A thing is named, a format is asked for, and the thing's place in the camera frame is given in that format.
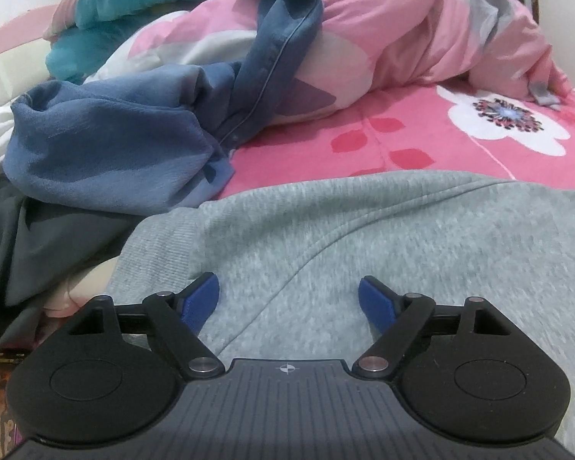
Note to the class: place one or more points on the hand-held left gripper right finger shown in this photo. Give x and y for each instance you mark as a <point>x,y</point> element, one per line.
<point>376,304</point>

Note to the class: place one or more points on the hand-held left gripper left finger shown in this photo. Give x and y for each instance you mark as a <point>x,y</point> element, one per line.
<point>199,302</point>

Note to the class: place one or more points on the grey pants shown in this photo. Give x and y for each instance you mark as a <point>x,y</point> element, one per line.
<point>364,230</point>

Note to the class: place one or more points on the beige cloth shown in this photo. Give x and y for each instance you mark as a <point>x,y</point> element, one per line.
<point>81,292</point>

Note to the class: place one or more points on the dark grey garment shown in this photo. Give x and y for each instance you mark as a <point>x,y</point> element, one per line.
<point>38,249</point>

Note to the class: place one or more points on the blue garment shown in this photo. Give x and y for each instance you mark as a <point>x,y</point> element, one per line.
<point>100,153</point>

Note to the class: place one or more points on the pink floral bed sheet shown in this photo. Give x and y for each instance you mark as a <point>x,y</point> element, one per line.
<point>412,129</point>

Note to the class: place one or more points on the pink floral quilt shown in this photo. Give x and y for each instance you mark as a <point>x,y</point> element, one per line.
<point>388,33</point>

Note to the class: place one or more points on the cream and pink headboard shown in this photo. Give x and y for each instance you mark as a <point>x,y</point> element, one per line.
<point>5,67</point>

